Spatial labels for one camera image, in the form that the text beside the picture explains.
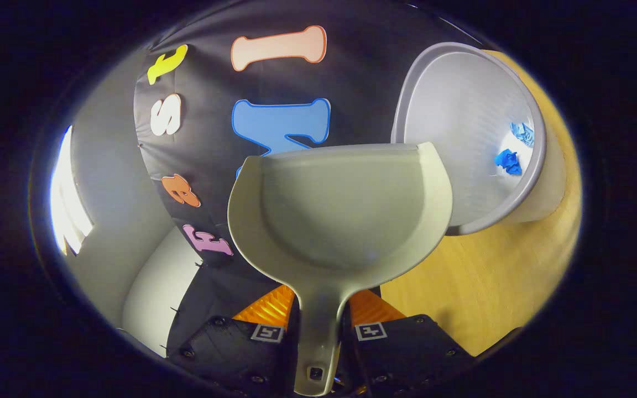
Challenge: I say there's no dark blue paper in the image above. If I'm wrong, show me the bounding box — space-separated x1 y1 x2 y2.
494 148 523 176

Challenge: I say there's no white ribbed garbage bin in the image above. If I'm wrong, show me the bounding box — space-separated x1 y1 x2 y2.
390 42 567 237

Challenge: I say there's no black backdrop cloth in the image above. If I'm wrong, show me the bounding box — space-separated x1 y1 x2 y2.
133 3 485 357

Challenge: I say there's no white plastic dustpan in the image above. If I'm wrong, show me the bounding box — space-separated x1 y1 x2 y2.
227 142 453 396

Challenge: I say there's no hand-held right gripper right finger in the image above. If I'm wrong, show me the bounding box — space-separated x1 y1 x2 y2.
341 289 477 397

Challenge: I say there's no light blue paper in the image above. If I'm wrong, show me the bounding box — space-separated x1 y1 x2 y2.
510 122 535 147

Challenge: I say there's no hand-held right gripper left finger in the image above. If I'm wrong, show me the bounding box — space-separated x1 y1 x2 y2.
166 285 300 396

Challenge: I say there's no ceiling light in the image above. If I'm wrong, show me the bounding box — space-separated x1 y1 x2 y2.
49 125 95 256

